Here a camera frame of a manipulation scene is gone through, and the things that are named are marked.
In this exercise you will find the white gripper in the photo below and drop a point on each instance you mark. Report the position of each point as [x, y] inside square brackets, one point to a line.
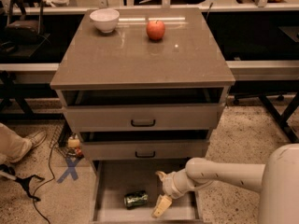
[168, 184]

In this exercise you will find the crushed green soda can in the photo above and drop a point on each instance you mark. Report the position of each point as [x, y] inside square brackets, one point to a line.
[135, 199]

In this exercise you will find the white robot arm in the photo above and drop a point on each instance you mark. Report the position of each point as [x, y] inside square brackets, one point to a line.
[277, 182]

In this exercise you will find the grey bottom drawer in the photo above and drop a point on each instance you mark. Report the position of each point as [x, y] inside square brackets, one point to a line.
[115, 179]

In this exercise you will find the grey drawer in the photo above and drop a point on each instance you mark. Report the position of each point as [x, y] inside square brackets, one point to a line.
[115, 179]
[139, 145]
[123, 118]

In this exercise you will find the grey middle drawer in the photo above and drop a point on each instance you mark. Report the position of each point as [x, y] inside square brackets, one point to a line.
[139, 145]

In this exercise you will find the grey drawer cabinet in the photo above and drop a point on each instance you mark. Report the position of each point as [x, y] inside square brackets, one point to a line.
[127, 68]

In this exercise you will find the grey top drawer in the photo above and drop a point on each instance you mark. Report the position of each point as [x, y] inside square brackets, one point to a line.
[123, 118]

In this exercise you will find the blue tape cross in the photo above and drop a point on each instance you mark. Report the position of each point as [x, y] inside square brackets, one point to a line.
[70, 170]

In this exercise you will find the small yellow bottle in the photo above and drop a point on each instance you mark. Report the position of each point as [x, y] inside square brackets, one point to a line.
[73, 141]

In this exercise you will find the person's leg and shoe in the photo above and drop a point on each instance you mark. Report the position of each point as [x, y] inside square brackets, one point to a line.
[15, 147]

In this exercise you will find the black chair base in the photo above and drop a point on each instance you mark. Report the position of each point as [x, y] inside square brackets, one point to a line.
[9, 173]

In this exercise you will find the red apple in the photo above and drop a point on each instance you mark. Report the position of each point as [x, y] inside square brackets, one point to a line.
[155, 30]

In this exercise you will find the white ceramic bowl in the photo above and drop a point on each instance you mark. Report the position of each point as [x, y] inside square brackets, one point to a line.
[105, 20]

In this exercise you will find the black bag on shelf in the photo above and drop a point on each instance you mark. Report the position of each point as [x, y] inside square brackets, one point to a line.
[23, 31]

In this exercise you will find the black table leg frame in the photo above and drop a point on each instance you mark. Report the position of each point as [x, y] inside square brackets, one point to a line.
[282, 119]

